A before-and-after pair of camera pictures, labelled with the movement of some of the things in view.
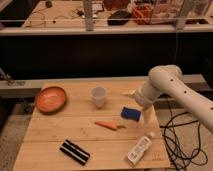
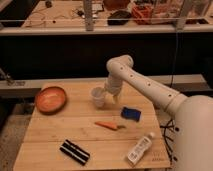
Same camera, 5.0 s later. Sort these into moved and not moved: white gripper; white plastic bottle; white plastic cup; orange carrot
Moved: white gripper
Not moved: white plastic cup; white plastic bottle; orange carrot
